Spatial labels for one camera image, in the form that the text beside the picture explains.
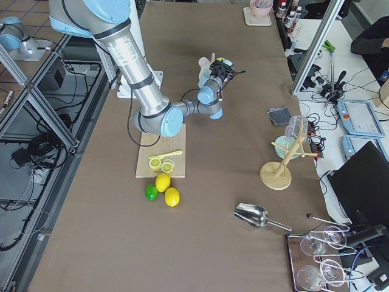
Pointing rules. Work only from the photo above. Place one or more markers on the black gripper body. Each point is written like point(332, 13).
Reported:
point(218, 72)

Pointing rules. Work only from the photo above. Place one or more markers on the pink cup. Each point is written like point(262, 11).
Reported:
point(204, 63)

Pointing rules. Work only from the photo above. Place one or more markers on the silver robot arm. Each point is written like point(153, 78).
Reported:
point(14, 36)
point(109, 22)

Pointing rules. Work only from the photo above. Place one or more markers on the cream tray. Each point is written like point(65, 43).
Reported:
point(251, 20)

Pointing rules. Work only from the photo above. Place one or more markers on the pink bowl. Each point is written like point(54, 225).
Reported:
point(260, 8)

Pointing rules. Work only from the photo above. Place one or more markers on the grey folded cloth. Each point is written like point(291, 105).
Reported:
point(279, 116)

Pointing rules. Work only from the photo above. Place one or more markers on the wooden cutting board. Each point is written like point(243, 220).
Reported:
point(164, 145)

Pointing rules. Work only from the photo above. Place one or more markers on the yellow plastic knife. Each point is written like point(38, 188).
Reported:
point(161, 156)

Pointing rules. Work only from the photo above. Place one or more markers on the clear plastic pitcher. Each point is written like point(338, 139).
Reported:
point(297, 125)

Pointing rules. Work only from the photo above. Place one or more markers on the mint green bowl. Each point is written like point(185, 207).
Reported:
point(283, 143)

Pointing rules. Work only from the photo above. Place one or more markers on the lemon slice bottom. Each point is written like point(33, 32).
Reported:
point(167, 166)

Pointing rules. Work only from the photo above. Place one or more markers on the lemon slice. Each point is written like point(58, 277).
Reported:
point(167, 166)
point(155, 163)

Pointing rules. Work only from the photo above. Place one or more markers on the lemon slice top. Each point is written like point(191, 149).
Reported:
point(155, 163)

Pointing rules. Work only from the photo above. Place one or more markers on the wooden mug tree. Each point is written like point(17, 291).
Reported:
point(276, 175)

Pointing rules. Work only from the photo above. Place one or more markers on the yellow lemon near lime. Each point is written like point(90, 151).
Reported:
point(162, 182)

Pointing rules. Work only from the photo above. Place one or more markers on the yellow lemon front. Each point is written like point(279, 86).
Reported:
point(172, 197)

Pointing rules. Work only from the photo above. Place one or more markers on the green lime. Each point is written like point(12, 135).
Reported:
point(151, 192)

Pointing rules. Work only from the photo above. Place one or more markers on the blue teach pendant upper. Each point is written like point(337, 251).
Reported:
point(359, 118)

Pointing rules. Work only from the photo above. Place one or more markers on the blue teach pendant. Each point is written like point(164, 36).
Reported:
point(351, 144)
point(359, 118)

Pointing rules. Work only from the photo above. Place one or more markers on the steel scoop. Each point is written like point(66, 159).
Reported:
point(256, 216)

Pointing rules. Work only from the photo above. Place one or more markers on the blue teach pendant lower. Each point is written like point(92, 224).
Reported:
point(351, 144)

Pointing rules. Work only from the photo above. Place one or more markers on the person arm dark sleeve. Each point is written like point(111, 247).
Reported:
point(373, 40)

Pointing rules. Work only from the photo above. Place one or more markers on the black laptop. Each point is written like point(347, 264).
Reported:
point(361, 186)

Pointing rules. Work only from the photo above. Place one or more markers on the wine glass upper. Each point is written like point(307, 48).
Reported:
point(318, 243)

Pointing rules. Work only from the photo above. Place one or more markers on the wine glass rack tray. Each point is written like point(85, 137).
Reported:
point(298, 259)

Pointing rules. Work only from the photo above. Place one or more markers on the wine glass lower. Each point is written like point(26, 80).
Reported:
point(320, 278)

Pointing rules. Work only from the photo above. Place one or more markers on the aluminium frame post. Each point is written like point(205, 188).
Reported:
point(318, 39)

